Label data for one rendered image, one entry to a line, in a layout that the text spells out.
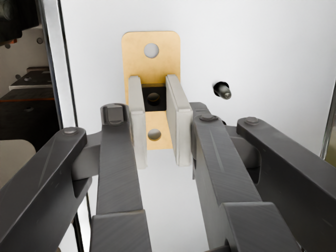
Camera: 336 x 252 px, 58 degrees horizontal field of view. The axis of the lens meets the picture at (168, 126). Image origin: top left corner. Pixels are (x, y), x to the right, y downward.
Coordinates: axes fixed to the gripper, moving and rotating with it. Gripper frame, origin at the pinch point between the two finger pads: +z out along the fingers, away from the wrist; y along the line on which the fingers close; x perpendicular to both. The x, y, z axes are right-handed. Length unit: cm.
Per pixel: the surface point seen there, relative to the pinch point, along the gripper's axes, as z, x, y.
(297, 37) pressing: 4.6, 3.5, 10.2
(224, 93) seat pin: 3.0, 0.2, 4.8
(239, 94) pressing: 4.6, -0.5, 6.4
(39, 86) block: 24.2, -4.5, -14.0
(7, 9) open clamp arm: 4.0, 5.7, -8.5
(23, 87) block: 24.1, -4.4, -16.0
